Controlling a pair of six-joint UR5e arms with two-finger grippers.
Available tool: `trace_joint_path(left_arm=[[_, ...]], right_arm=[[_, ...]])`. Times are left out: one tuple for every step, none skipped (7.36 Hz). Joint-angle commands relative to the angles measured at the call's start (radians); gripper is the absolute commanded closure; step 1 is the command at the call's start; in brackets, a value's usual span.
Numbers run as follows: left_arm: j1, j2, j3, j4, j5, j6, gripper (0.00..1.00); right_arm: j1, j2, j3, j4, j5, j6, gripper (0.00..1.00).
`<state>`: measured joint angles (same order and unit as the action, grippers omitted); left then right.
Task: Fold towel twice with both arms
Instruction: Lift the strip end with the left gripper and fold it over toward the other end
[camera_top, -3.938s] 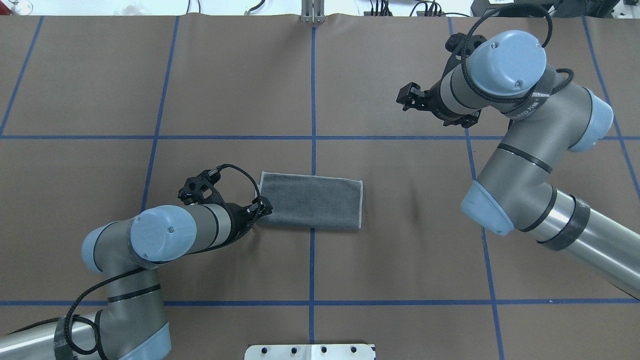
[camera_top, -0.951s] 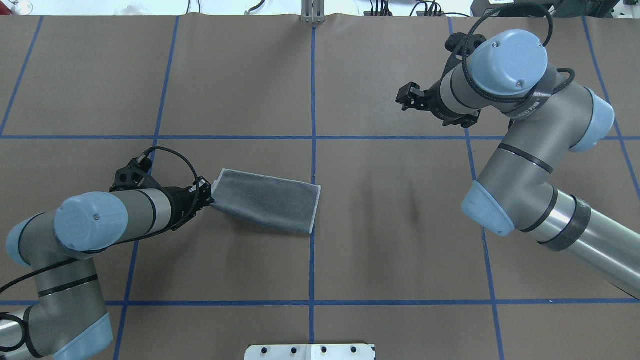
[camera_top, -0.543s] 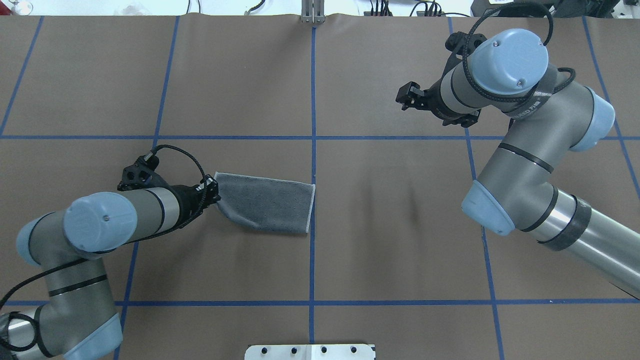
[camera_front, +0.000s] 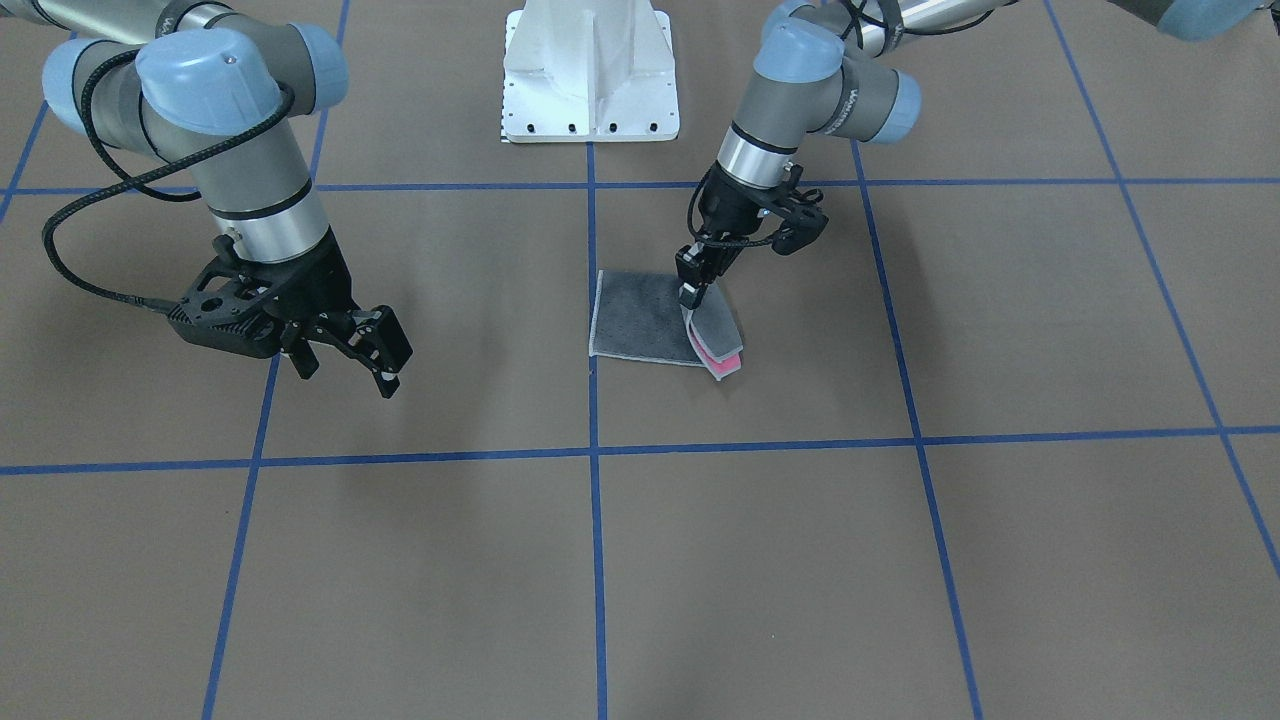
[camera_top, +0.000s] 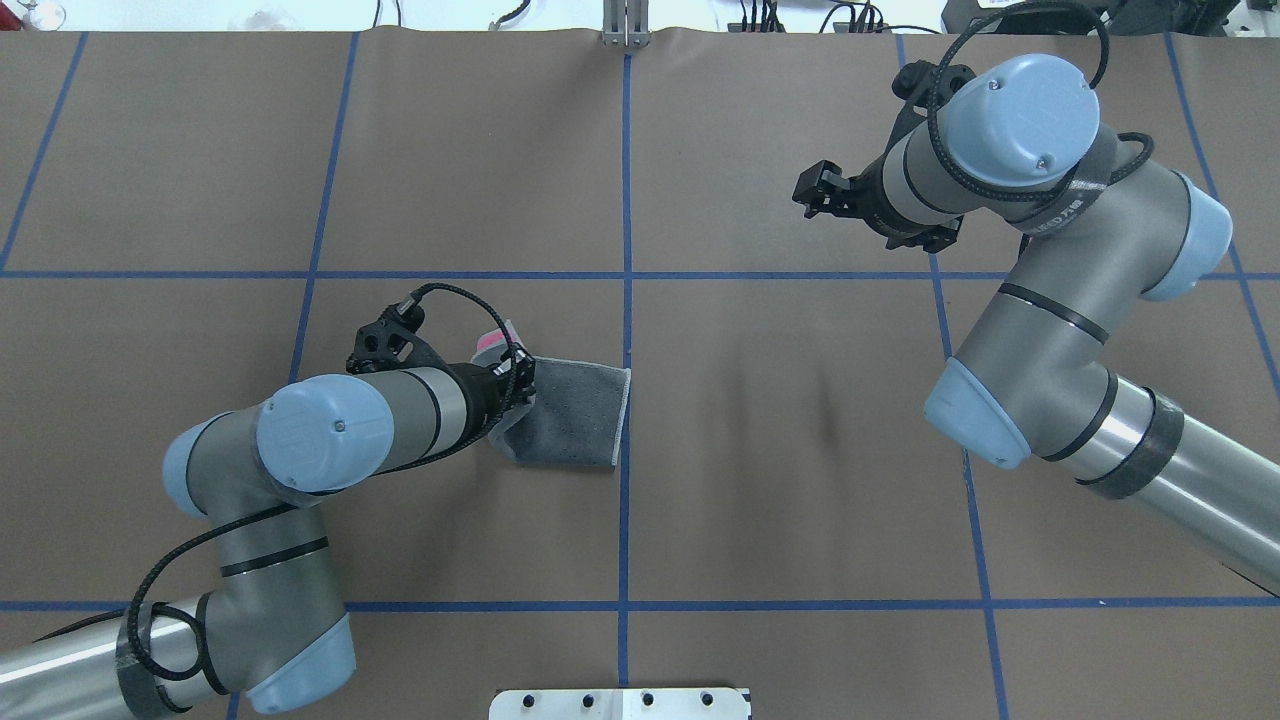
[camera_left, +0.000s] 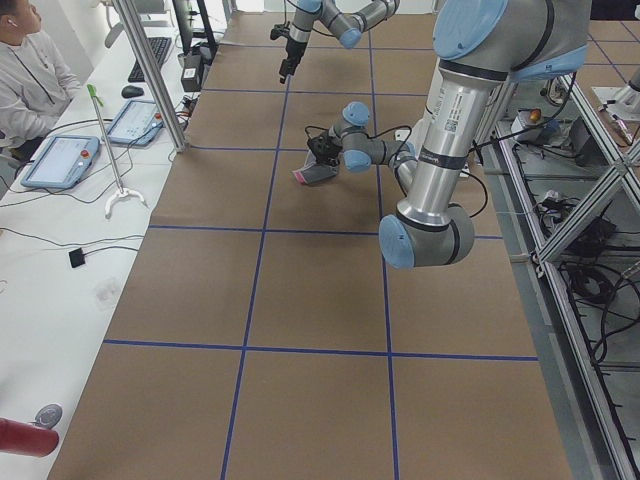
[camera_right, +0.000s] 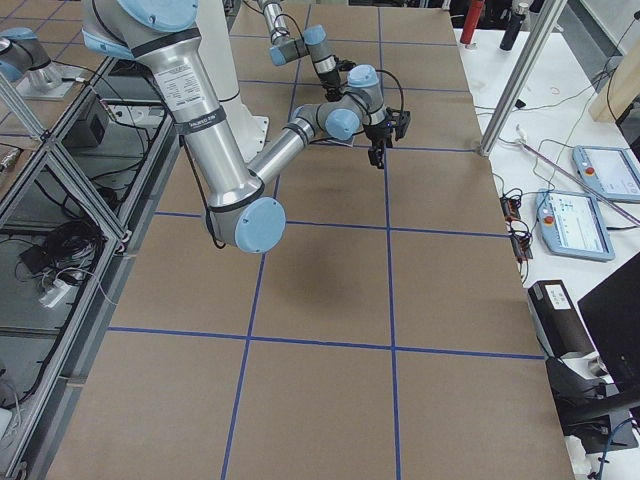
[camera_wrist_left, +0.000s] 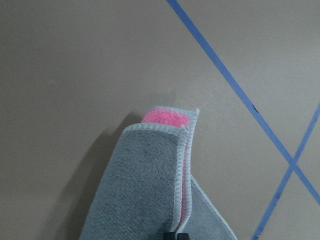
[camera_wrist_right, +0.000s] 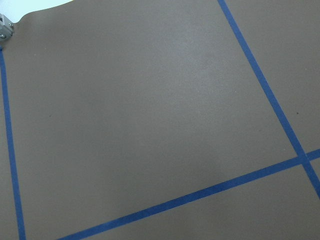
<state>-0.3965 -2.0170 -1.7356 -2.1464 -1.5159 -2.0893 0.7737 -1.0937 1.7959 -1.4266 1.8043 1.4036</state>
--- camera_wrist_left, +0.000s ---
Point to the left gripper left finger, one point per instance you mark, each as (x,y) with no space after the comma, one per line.
(168,236)

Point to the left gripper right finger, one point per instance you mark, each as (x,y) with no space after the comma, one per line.
(182,236)

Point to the pink and grey towel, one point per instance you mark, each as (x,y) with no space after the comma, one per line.
(147,188)

